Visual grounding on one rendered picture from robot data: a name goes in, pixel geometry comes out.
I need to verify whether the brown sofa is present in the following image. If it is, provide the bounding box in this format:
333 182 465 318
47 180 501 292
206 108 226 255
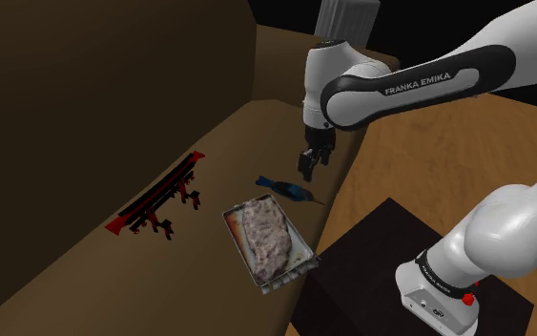
0 0 402 336

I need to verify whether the blue handled tool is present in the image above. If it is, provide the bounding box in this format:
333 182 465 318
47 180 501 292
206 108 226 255
255 175 326 206

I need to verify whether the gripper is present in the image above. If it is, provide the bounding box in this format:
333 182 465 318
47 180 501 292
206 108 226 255
297 125 337 183

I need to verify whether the pale raw meat slab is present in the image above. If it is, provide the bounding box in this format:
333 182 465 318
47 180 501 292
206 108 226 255
241 197 294 286

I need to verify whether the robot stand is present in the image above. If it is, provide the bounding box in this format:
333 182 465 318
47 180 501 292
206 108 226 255
289 197 536 336

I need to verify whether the metal baking tray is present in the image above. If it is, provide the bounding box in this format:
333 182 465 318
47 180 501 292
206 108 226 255
221 193 320 296

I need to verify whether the red and black gate model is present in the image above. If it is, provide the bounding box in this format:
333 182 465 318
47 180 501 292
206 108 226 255
104 150 206 242

